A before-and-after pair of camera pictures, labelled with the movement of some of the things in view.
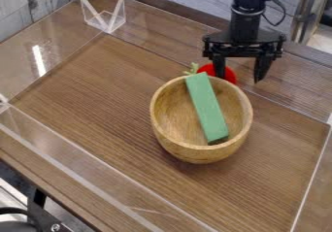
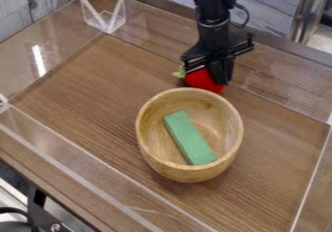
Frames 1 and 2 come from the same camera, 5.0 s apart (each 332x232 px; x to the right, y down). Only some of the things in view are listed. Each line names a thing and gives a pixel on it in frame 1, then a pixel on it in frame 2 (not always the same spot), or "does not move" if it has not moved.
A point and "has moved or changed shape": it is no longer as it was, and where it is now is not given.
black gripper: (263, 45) to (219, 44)
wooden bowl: (176, 124) to (216, 117)
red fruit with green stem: (209, 70) has moved or changed shape
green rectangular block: (208, 109) to (195, 148)
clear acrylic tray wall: (77, 175) does not move
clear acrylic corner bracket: (104, 20) does not move
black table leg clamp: (39, 216) does not move
